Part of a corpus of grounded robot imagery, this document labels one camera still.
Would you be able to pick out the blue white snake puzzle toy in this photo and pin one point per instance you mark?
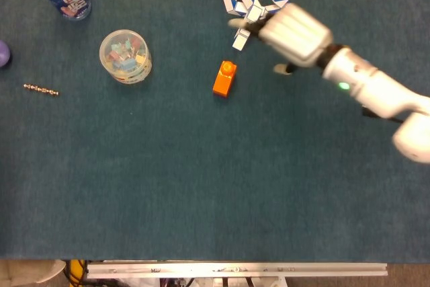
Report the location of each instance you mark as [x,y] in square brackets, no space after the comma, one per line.
[253,11]

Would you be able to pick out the orange building block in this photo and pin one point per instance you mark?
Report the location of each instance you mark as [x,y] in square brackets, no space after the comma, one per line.
[223,82]

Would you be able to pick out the aluminium profile rail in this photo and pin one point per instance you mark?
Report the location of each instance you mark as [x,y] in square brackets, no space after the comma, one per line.
[235,271]

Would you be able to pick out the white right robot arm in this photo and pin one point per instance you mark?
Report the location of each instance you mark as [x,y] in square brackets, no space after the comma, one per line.
[369,88]

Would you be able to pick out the purple ball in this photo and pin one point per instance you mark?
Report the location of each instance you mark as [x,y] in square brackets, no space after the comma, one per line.
[3,53]

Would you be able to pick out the clear plastic tub of clips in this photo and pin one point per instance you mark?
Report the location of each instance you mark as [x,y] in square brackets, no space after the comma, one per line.
[126,56]

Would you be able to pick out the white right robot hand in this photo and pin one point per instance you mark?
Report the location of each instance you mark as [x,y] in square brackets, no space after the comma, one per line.
[295,35]

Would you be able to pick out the teal felt table cloth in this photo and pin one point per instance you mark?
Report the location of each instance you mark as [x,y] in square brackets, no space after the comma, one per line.
[215,166]

